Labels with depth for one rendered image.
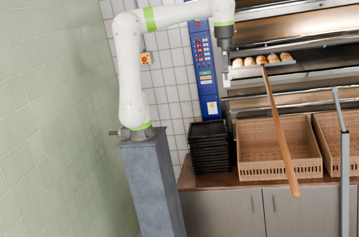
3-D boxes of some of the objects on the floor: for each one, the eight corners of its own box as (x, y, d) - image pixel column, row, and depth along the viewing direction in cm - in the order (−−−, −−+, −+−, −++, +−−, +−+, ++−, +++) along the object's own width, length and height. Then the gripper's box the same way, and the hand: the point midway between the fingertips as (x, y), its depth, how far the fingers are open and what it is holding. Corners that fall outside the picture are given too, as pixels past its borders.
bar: (239, 231, 253) (221, 96, 216) (415, 229, 226) (430, 74, 189) (239, 262, 224) (219, 112, 187) (442, 265, 197) (465, 89, 160)
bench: (196, 205, 293) (186, 151, 275) (502, 196, 241) (515, 129, 222) (187, 252, 241) (174, 190, 223) (575, 254, 189) (600, 172, 170)
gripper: (218, 35, 153) (221, 77, 160) (213, 42, 130) (217, 91, 137) (234, 33, 152) (236, 76, 158) (231, 40, 129) (234, 90, 135)
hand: (227, 80), depth 147 cm, fingers open, 13 cm apart
